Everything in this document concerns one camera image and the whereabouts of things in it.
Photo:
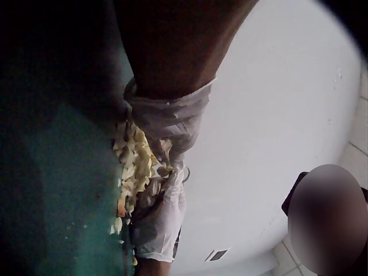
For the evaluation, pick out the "pile of chopped vegetable pieces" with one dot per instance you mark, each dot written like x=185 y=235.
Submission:
x=135 y=164

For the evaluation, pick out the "ceiling vent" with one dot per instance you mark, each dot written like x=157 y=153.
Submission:
x=216 y=255

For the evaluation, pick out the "person's right fingers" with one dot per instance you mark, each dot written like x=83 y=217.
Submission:
x=161 y=192

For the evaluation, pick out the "green cutting board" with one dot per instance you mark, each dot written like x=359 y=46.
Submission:
x=63 y=178

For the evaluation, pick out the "person's left hand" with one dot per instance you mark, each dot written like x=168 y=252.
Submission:
x=172 y=57

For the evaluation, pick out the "person's right hand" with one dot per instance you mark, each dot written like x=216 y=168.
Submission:
x=165 y=221

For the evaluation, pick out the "person's left fingers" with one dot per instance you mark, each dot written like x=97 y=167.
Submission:
x=178 y=132

